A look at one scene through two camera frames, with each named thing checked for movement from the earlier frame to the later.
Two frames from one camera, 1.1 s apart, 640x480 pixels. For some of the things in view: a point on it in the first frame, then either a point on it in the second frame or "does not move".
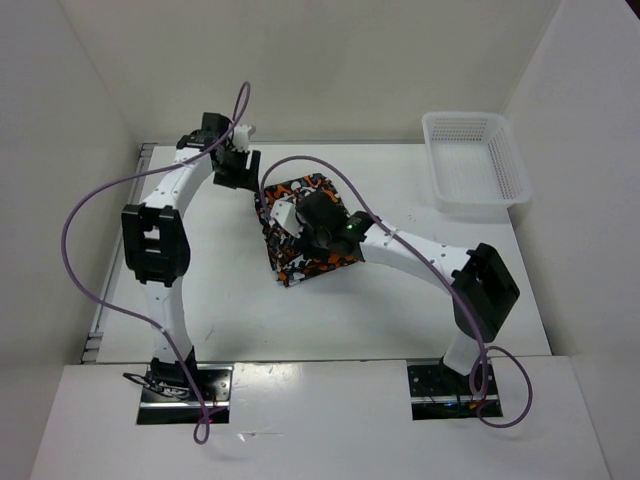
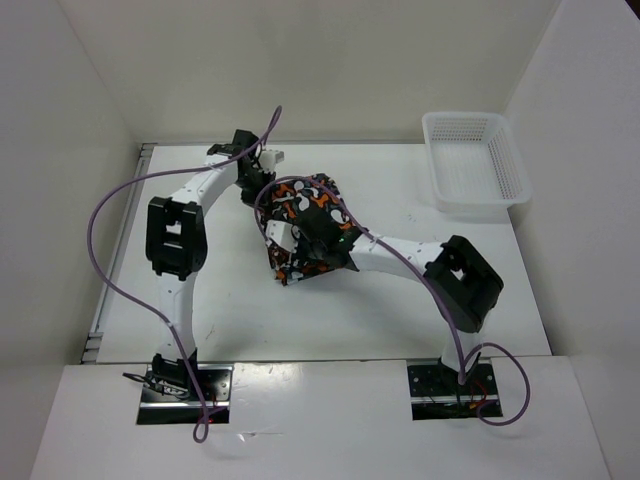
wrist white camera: x=285 y=213 to x=283 y=233
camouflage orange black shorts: x=294 y=259 does not move
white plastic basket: x=474 y=164 does not move
